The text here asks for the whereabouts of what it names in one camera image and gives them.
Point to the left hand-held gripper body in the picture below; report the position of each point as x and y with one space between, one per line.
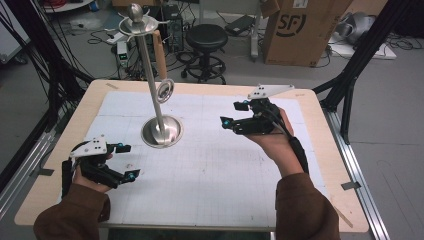
90 148

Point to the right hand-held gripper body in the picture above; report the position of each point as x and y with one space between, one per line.
263 115

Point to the steel utensil rack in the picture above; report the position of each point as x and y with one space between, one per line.
156 113

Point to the person's left hand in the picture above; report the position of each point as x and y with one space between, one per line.
86 184

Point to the person's right hand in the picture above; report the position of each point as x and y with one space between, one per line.
280 150

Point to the grey tape piece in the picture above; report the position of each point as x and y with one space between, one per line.
350 185
45 172

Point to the white grid mat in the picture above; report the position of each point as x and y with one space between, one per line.
200 200

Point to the black round stool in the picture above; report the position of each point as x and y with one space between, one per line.
206 38

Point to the flat black device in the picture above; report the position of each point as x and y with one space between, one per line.
240 25

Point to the large cardboard box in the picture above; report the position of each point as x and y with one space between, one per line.
300 36

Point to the white power supply unit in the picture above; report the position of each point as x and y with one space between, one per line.
122 53

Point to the black computer tower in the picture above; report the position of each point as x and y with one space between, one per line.
174 28

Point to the silver grey bundle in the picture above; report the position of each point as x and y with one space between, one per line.
355 26

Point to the aluminium rail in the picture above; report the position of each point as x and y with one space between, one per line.
356 173
23 173

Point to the white stand post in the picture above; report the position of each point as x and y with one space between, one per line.
255 33

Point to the black metal frame strut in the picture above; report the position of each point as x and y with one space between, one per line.
360 60

